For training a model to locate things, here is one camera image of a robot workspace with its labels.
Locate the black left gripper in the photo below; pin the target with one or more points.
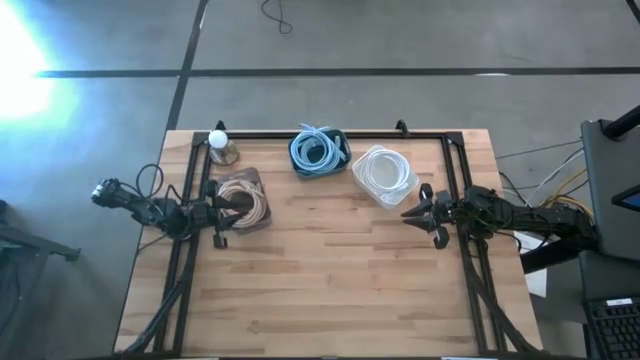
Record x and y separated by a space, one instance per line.
207 215

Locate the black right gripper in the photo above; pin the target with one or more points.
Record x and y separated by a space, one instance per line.
444 212

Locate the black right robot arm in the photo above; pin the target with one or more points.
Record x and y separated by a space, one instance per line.
540 217

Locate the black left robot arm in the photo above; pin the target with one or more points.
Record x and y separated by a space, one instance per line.
145 207

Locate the white plastic bin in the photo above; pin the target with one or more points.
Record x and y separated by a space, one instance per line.
397 200

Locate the globe lamp with brass base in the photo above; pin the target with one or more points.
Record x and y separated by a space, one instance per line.
218 138

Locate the teal plastic bin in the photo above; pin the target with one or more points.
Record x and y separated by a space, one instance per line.
300 173

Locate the white paper sheet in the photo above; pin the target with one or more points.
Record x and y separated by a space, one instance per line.
537 285

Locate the black desk leg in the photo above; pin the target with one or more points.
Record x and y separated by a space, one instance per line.
550 257

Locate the grey desk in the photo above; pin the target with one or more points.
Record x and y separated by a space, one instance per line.
610 165

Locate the tablet screen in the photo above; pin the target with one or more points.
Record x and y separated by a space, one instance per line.
631 200

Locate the black pole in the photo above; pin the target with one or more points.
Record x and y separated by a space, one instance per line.
622 125

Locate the black keyboard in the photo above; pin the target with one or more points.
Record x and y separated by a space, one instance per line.
615 330

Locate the black frame bracket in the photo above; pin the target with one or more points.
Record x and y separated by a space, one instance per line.
402 127
220 126

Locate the black aluminium table frame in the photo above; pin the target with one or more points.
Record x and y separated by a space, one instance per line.
370 135

